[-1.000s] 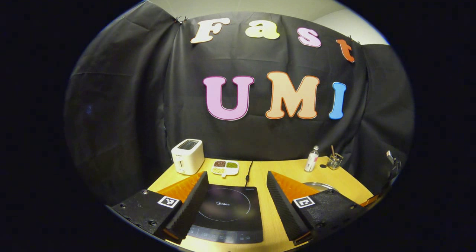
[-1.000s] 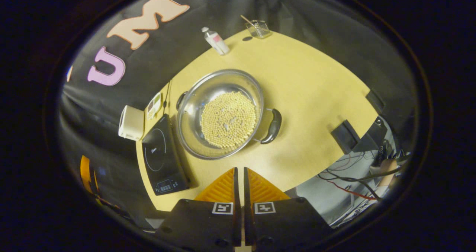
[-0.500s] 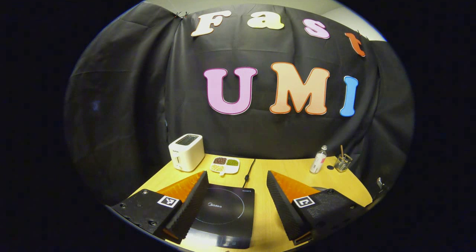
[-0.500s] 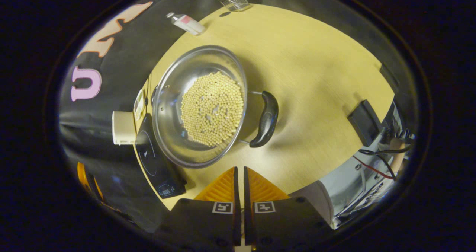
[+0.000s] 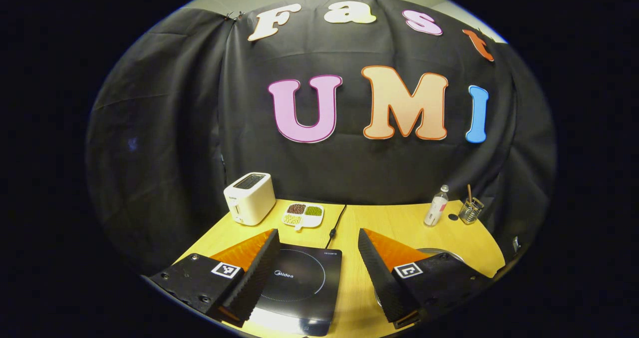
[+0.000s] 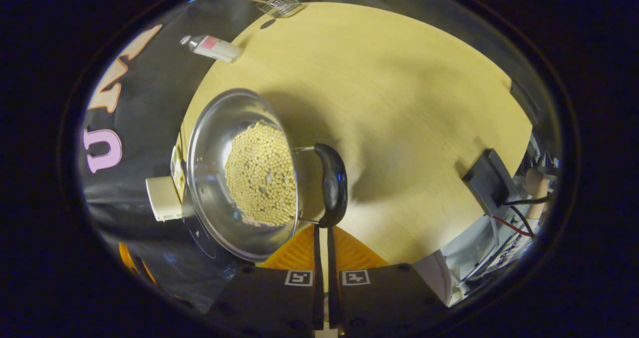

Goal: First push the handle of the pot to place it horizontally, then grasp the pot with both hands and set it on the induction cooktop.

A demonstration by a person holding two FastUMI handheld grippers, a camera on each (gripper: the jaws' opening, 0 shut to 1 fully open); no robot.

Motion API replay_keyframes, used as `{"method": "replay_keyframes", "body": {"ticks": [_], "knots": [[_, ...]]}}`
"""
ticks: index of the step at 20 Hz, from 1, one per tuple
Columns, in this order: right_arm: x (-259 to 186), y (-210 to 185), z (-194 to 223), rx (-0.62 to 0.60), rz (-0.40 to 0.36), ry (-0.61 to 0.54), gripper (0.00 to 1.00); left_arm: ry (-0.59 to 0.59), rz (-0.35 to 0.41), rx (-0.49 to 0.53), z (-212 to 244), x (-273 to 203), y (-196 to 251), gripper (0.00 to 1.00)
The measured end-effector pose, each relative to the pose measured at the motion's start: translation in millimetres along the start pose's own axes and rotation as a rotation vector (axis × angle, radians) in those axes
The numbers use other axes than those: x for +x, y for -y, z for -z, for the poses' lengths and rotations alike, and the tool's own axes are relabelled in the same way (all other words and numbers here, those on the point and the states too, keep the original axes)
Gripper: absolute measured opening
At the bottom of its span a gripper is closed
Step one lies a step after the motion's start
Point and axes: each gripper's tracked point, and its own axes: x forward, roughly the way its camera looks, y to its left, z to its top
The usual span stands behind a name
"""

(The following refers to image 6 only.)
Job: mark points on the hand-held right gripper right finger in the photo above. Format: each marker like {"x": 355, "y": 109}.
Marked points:
{"x": 332, "y": 278}

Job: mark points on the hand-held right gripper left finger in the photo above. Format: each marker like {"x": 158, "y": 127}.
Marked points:
{"x": 316, "y": 278}

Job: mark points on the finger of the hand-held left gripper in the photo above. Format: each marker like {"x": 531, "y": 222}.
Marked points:
{"x": 127, "y": 258}

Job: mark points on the pile of yellow beans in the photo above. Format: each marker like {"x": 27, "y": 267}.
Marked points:
{"x": 259, "y": 173}

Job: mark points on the white toaster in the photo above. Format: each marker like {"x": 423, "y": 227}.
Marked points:
{"x": 163, "y": 198}

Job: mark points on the white rounded object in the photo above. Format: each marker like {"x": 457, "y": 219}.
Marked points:
{"x": 434, "y": 275}

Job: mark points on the white divided bean tray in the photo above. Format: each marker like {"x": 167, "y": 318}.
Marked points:
{"x": 176, "y": 166}

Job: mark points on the black backdrop cloth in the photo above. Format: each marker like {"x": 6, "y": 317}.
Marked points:
{"x": 145, "y": 128}

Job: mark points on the black rectangular device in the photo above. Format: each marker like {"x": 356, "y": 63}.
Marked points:
{"x": 486, "y": 180}

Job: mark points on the small clear bottle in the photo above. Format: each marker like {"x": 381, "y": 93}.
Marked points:
{"x": 214, "y": 48}

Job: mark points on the small dark round disc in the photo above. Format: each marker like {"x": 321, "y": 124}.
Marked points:
{"x": 267, "y": 23}

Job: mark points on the clear glass cup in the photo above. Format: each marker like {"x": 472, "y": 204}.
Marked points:
{"x": 282, "y": 4}

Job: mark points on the wooden stick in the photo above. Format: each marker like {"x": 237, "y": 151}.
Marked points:
{"x": 257, "y": 0}

